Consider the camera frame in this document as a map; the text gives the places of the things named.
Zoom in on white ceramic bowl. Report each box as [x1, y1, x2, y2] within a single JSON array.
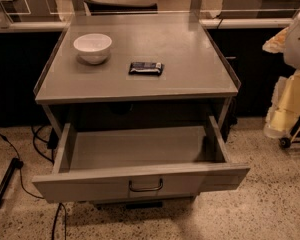
[[73, 33, 112, 64]]

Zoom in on black floor cable left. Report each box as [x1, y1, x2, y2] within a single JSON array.
[[0, 127, 46, 200]]

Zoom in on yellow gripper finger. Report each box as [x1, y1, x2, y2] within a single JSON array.
[[263, 70, 300, 139], [262, 28, 288, 54]]

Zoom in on black floor cable front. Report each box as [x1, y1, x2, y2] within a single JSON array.
[[51, 202, 68, 240]]

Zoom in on clear acrylic barrier panel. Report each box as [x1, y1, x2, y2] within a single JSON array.
[[0, 0, 300, 29]]

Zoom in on black bar on floor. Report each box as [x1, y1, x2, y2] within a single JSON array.
[[0, 158, 23, 204]]

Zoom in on dark metal drawer handle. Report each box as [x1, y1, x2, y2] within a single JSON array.
[[128, 178, 164, 193]]

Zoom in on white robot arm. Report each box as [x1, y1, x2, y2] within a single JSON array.
[[262, 12, 300, 139]]

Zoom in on grey cabinet with top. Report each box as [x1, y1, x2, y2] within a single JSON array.
[[33, 12, 242, 210]]

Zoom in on dark blue rxbar wrapper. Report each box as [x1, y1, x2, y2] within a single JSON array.
[[129, 62, 164, 76]]

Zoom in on open grey top drawer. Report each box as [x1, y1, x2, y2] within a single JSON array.
[[32, 117, 249, 203]]

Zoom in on black floor cable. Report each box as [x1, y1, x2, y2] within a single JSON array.
[[0, 127, 46, 200], [51, 202, 68, 240]]

